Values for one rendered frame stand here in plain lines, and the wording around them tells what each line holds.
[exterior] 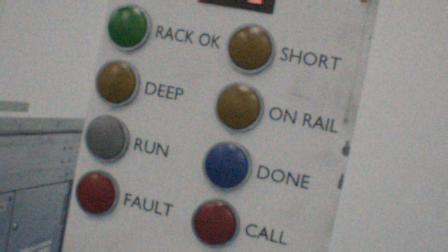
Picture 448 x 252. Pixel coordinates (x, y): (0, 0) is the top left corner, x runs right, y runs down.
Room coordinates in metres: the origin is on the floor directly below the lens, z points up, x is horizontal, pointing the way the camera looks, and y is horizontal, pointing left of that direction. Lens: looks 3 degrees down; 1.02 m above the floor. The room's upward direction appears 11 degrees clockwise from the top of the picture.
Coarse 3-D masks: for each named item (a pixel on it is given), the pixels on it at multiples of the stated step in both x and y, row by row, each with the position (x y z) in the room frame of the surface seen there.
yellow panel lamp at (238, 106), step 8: (232, 88) 0.37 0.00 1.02; (240, 88) 0.37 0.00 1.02; (248, 88) 0.37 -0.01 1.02; (224, 96) 0.37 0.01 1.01; (232, 96) 0.37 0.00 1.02; (240, 96) 0.37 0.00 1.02; (248, 96) 0.37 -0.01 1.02; (256, 96) 0.37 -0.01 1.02; (224, 104) 0.37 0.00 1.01; (232, 104) 0.37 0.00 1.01; (240, 104) 0.37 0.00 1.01; (248, 104) 0.37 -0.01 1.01; (256, 104) 0.37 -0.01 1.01; (224, 112) 0.37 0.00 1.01; (232, 112) 0.37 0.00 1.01; (240, 112) 0.37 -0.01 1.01; (248, 112) 0.37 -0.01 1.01; (256, 112) 0.37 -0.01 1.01; (224, 120) 0.37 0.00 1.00; (232, 120) 0.37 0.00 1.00; (240, 120) 0.37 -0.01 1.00; (248, 120) 0.37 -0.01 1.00; (232, 128) 0.38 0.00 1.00; (240, 128) 0.37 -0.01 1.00
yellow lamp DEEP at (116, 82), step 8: (112, 64) 0.39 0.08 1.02; (120, 64) 0.39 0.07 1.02; (104, 72) 0.39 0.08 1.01; (112, 72) 0.39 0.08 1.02; (120, 72) 0.39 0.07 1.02; (128, 72) 0.39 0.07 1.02; (104, 80) 0.39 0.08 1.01; (112, 80) 0.39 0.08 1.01; (120, 80) 0.39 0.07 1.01; (128, 80) 0.39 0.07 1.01; (104, 88) 0.39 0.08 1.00; (112, 88) 0.39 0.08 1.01; (120, 88) 0.39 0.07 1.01; (128, 88) 0.39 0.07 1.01; (104, 96) 0.39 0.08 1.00; (112, 96) 0.39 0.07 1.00; (120, 96) 0.39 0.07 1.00; (128, 96) 0.39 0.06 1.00
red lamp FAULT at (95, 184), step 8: (88, 176) 0.39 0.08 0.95; (96, 176) 0.39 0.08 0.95; (104, 176) 0.39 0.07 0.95; (80, 184) 0.39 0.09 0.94; (88, 184) 0.39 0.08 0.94; (96, 184) 0.39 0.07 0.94; (104, 184) 0.39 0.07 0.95; (112, 184) 0.39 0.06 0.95; (80, 192) 0.39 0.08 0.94; (88, 192) 0.39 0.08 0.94; (96, 192) 0.39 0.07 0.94; (104, 192) 0.39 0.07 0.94; (112, 192) 0.39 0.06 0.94; (80, 200) 0.39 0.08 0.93; (88, 200) 0.39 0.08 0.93; (96, 200) 0.39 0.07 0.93; (104, 200) 0.39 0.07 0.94; (112, 200) 0.39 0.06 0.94; (88, 208) 0.39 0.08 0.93; (96, 208) 0.39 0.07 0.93; (104, 208) 0.39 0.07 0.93
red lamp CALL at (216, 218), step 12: (204, 204) 0.38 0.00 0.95; (216, 204) 0.37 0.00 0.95; (204, 216) 0.37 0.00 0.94; (216, 216) 0.37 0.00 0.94; (228, 216) 0.37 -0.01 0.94; (204, 228) 0.37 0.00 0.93; (216, 228) 0.37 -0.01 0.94; (228, 228) 0.37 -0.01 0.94; (204, 240) 0.37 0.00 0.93; (216, 240) 0.37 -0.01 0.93; (228, 240) 0.37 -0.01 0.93
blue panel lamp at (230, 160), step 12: (228, 144) 0.37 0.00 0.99; (216, 156) 0.37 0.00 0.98; (228, 156) 0.37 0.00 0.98; (240, 156) 0.37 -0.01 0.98; (216, 168) 0.37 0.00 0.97; (228, 168) 0.37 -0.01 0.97; (240, 168) 0.37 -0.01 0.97; (216, 180) 0.37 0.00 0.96; (228, 180) 0.37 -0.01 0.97; (240, 180) 0.37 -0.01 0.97
